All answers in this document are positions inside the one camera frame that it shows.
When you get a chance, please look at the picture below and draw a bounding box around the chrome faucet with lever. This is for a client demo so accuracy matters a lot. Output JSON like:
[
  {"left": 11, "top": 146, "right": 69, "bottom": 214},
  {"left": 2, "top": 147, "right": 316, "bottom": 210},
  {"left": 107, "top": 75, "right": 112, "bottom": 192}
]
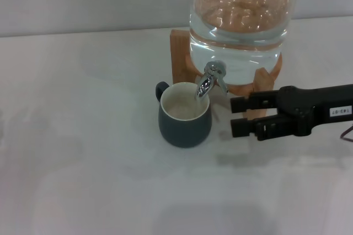
[{"left": 194, "top": 60, "right": 229, "bottom": 100}]

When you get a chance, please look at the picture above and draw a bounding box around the glass water dispenser jar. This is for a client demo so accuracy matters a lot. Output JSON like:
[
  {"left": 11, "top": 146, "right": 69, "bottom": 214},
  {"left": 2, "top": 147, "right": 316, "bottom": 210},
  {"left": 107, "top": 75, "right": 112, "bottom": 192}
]
[{"left": 188, "top": 0, "right": 292, "bottom": 86}]

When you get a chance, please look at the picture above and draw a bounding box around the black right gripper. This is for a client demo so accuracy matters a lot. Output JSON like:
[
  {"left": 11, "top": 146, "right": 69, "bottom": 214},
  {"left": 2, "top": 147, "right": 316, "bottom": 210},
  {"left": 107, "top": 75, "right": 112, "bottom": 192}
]
[{"left": 229, "top": 83, "right": 353, "bottom": 142}]

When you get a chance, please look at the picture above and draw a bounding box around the black ceramic cup white inside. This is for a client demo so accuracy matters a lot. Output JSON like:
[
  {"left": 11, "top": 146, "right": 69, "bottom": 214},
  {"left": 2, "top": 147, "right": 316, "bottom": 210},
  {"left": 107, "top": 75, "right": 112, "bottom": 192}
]
[{"left": 154, "top": 81, "right": 213, "bottom": 149}]

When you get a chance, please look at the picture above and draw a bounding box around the dark right gripper cable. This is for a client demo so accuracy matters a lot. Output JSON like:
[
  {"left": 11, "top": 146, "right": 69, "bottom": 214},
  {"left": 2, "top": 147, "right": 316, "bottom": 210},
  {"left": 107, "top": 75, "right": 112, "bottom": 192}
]
[{"left": 340, "top": 123, "right": 353, "bottom": 142}]

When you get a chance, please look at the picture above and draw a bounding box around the wooden dispenser stand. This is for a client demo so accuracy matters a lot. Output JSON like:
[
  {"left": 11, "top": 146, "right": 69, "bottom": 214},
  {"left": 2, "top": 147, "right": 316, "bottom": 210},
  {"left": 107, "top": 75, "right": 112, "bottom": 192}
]
[{"left": 169, "top": 29, "right": 284, "bottom": 120}]

